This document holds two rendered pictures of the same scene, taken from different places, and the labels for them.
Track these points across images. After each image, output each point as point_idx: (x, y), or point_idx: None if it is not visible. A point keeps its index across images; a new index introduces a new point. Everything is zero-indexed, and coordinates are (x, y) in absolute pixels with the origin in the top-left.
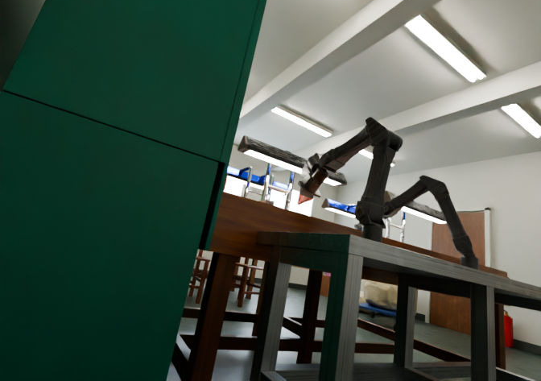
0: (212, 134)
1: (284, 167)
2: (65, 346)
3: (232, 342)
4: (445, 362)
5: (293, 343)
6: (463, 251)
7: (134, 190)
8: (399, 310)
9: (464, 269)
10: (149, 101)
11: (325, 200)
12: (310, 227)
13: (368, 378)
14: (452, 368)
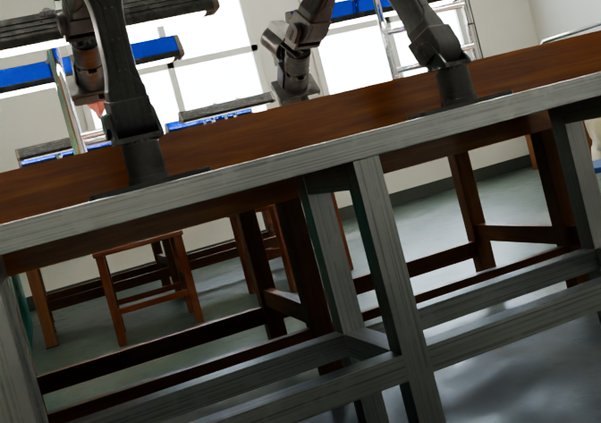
0: None
1: (62, 45)
2: None
3: (157, 389)
4: (478, 283)
5: (289, 343)
6: (427, 65)
7: None
8: (314, 241)
9: (272, 161)
10: None
11: (286, 16)
12: (79, 176)
13: (257, 379)
14: (481, 291)
